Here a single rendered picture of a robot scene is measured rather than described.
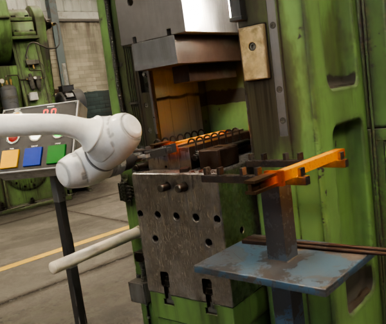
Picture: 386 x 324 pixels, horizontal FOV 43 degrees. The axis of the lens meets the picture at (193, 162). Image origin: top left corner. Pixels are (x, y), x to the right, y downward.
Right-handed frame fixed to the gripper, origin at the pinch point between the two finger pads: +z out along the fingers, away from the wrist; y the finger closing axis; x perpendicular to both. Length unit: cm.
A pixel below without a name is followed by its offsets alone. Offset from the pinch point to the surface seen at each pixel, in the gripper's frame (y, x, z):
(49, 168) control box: -45.0, -3.4, -13.7
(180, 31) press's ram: 10.6, 37.2, 5.1
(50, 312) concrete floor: -137, -99, 33
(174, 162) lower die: 0.2, -5.7, 5.1
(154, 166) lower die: -9.2, -6.8, 5.2
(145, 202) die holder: -10.7, -18.9, -0.8
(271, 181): 58, -4, -30
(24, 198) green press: -441, -85, 215
